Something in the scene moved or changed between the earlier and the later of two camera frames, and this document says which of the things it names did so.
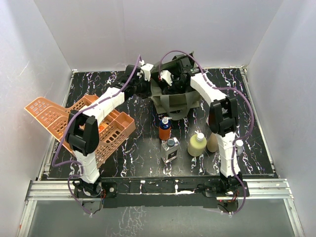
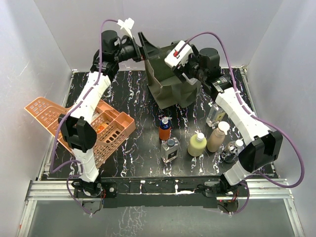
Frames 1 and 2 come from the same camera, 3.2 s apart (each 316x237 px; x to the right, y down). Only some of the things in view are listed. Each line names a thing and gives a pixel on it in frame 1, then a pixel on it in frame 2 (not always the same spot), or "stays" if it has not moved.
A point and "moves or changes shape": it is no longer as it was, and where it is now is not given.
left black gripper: x=147 y=92 → x=149 y=50
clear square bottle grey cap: x=169 y=149 stays
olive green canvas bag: x=176 y=105 moves or changes shape
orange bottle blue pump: x=165 y=128 stays
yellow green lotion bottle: x=197 y=143 stays
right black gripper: x=170 y=90 → x=178 y=70
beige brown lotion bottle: x=212 y=143 stays
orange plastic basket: x=113 y=128 stays
